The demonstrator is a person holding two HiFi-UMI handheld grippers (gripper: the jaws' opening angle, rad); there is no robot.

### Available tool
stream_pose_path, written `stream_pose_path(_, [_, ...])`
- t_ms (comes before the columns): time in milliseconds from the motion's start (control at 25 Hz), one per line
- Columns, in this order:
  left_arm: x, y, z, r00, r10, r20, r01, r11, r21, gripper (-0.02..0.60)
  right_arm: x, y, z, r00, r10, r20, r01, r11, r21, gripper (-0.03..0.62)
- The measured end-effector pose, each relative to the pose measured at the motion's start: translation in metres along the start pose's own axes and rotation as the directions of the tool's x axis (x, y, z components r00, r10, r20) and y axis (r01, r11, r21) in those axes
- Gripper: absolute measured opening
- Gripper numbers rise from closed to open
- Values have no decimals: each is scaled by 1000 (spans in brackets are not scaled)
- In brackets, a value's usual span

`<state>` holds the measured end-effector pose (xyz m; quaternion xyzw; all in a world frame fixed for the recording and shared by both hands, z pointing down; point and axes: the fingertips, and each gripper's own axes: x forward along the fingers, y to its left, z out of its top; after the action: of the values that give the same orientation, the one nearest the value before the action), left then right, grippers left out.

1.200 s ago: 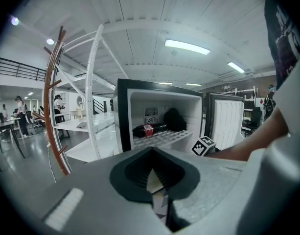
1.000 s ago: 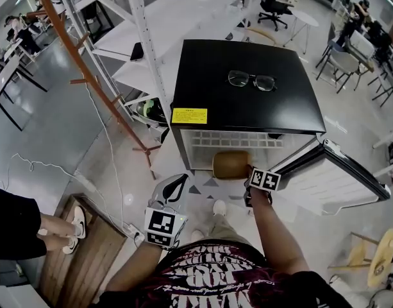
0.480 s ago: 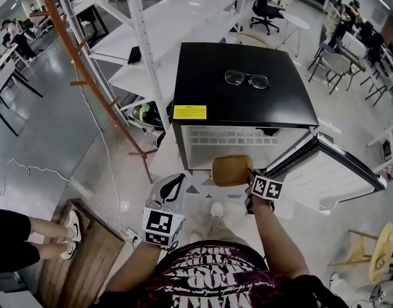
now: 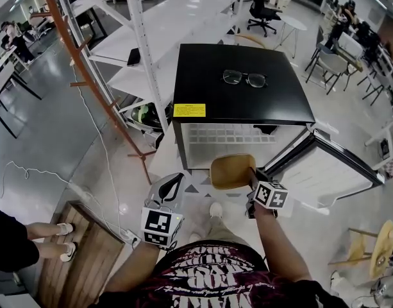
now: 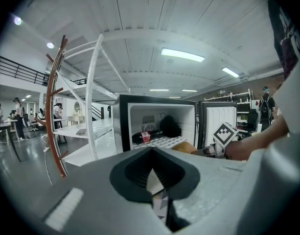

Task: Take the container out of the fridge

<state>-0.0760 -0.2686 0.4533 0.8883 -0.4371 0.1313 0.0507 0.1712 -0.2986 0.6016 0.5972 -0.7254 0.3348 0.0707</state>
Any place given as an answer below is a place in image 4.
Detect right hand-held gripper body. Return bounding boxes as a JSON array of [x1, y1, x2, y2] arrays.
[[246, 180, 289, 219]]

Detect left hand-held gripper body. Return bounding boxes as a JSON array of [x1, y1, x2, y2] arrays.
[[140, 199, 185, 249]]

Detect tan rectangular container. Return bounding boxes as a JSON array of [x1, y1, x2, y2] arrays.
[[210, 153, 257, 191]]

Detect black mini fridge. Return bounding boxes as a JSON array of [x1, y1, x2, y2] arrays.
[[172, 43, 385, 210]]

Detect person's left forearm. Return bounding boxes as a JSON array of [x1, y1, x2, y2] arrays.
[[105, 244, 160, 293]]

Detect person's right forearm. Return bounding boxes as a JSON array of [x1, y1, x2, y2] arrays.
[[253, 203, 312, 284]]

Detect triangle-patterned mat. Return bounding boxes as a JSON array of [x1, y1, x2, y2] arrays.
[[183, 168, 251, 198]]

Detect white power strip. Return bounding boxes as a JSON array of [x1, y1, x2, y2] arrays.
[[119, 229, 142, 248]]

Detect black cloth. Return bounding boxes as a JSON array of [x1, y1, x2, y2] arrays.
[[253, 124, 278, 135]]

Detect person's khaki trousers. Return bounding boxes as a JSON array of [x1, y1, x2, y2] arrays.
[[208, 216, 248, 246]]

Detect green and white helmet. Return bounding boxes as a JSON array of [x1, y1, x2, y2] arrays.
[[127, 103, 174, 131]]

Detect wooden platform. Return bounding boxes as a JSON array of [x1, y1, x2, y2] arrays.
[[37, 201, 126, 308]]

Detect person's dark printed shirt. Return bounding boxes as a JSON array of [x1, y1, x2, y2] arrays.
[[99, 239, 347, 308]]

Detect black-rimmed eyeglasses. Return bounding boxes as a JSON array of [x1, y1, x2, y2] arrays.
[[221, 69, 268, 89]]

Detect brown wooden coat rack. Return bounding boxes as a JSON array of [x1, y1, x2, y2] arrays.
[[32, 0, 157, 185]]

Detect white framed table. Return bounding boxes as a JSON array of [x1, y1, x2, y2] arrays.
[[364, 115, 393, 171]]

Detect round wooden stool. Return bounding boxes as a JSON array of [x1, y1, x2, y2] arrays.
[[327, 219, 393, 280]]

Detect grey chair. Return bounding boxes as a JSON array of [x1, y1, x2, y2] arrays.
[[358, 64, 393, 107], [305, 26, 349, 96]]

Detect black phone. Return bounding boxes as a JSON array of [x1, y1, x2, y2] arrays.
[[126, 47, 141, 67]]

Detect round white side table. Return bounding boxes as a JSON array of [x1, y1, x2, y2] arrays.
[[274, 15, 308, 59]]

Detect white box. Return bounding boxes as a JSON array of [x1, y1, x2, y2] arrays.
[[339, 31, 364, 59]]

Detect black office chair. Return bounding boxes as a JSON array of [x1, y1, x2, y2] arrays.
[[247, 0, 283, 38]]

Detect white metal shelf rack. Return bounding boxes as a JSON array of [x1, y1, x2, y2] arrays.
[[54, 0, 245, 147]]

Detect white desk with black legs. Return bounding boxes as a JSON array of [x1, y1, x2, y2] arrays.
[[0, 62, 43, 139]]

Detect white cable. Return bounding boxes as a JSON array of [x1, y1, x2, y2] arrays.
[[69, 59, 126, 237], [0, 160, 130, 237]]

